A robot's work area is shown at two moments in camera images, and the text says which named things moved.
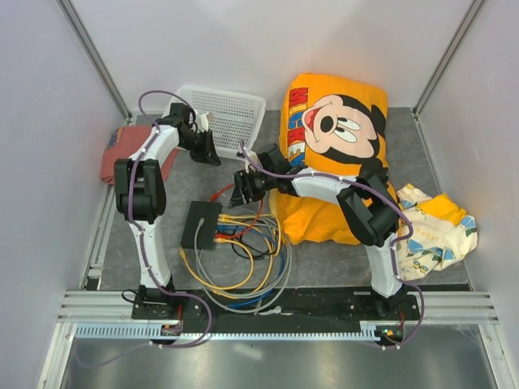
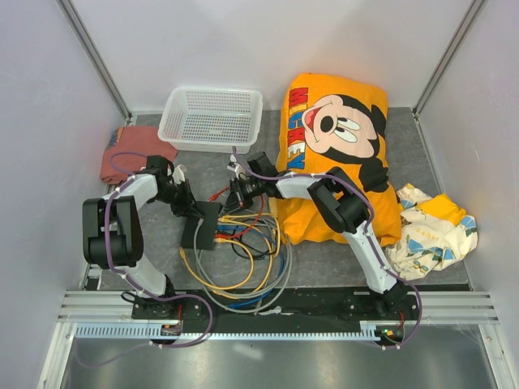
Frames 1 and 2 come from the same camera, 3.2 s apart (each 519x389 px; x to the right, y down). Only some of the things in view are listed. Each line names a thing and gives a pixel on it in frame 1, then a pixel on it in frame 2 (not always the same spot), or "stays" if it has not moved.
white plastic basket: x=236 y=117 stays
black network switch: x=199 y=210 stays
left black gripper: x=208 y=154 → x=189 y=205
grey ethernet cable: x=289 y=262 stays
